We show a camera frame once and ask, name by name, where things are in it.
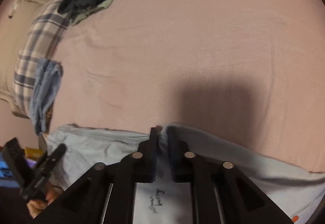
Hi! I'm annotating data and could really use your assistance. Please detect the light blue strawberry pants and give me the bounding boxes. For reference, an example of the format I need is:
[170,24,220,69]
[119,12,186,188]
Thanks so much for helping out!
[46,124,324,223]

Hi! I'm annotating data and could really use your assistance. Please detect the person left hand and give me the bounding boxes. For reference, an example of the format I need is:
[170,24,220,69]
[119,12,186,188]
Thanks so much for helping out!
[26,183,63,219]

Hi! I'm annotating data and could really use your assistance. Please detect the small blue folded garment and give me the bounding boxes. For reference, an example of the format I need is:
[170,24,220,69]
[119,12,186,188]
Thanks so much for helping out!
[29,58,63,135]

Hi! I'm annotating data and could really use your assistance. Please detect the plaid pillow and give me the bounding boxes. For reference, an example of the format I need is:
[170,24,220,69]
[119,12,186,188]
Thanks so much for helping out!
[12,0,69,117]

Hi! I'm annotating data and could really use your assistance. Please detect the mauve bed sheet mattress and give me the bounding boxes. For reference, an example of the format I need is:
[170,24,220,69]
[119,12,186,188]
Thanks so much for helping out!
[50,0,324,173]

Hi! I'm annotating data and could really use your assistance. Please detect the beige padded headboard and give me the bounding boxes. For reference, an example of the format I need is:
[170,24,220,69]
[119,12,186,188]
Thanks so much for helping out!
[1,0,42,117]

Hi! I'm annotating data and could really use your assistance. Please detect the small white plush toy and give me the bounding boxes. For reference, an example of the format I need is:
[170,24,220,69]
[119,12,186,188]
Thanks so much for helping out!
[8,0,22,18]

